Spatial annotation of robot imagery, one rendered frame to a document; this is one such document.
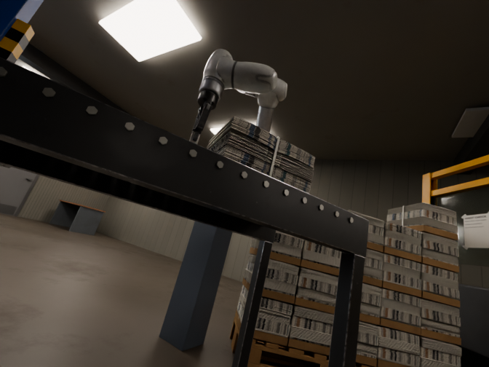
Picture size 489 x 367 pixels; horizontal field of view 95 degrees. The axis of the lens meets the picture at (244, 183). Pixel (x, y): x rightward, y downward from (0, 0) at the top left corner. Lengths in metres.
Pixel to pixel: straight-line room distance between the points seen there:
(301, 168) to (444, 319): 1.61
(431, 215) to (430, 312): 0.67
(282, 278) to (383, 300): 0.70
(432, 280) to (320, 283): 0.83
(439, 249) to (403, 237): 0.28
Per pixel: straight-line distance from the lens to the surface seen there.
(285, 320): 1.63
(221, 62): 0.98
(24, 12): 1.52
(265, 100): 1.48
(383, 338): 1.94
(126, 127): 0.50
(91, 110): 0.51
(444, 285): 2.22
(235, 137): 0.77
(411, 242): 2.06
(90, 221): 7.73
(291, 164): 0.86
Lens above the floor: 0.60
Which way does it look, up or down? 16 degrees up
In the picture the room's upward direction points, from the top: 15 degrees clockwise
